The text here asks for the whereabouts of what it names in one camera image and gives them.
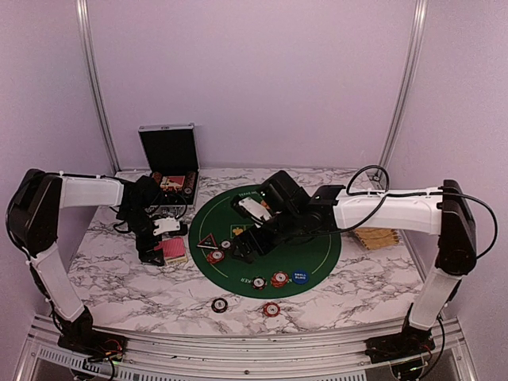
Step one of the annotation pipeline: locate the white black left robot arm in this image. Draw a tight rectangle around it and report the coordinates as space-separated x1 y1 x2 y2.
6 169 164 353

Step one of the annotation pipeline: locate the aluminium poker chip case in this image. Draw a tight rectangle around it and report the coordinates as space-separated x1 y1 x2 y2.
138 123 199 207

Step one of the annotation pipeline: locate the blue gold card box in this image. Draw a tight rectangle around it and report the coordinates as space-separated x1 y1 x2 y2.
165 256 188 266

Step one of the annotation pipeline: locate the silver case handle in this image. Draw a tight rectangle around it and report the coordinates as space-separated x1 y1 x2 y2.
156 206 189 220

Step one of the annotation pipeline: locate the black orange 100 chip stack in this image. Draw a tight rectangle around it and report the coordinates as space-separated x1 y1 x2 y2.
211 298 228 314

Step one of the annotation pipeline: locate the blue small blind button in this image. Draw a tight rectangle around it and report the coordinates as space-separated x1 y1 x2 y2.
291 270 310 285

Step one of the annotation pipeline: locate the round green poker mat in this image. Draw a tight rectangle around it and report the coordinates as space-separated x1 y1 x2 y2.
188 185 341 299

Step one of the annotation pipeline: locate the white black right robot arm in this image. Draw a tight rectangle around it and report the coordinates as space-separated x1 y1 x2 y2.
231 172 477 356

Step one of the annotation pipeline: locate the aluminium frame post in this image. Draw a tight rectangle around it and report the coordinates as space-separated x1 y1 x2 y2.
75 0 121 173
376 0 429 169

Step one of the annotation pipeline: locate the left aluminium frame post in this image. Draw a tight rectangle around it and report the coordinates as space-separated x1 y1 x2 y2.
75 0 121 173

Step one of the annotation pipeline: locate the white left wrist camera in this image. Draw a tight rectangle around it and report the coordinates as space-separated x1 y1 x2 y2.
152 217 188 236

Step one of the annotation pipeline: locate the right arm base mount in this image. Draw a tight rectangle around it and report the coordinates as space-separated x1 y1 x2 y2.
364 333 436 364

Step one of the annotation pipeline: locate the right aluminium frame post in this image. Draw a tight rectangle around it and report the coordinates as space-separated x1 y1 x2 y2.
376 0 429 169

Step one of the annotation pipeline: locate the front aluminium rail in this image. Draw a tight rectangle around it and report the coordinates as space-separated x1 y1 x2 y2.
11 317 477 381

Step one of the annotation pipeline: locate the woven bamboo tray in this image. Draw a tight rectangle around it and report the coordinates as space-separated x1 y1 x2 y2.
354 228 400 250

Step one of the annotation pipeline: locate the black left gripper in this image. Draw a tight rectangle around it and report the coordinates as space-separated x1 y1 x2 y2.
119 206 164 267

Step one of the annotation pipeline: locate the black red triangular dealer button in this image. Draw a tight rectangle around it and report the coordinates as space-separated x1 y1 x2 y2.
197 233 218 250

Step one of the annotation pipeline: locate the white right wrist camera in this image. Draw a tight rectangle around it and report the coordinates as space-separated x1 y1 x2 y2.
231 197 273 223

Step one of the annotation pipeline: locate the red playing card deck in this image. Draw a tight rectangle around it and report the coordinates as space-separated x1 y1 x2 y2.
155 237 186 260

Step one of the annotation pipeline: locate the red beige 5 chip stack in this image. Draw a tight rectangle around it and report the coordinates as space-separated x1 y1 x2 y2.
263 302 280 318

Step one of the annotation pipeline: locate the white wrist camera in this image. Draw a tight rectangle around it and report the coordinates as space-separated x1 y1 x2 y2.
231 197 273 223
152 217 188 236

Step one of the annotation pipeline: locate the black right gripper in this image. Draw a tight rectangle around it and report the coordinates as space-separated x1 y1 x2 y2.
229 206 303 264

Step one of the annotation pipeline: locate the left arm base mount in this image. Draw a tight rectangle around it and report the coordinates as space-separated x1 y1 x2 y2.
58 330 127 361

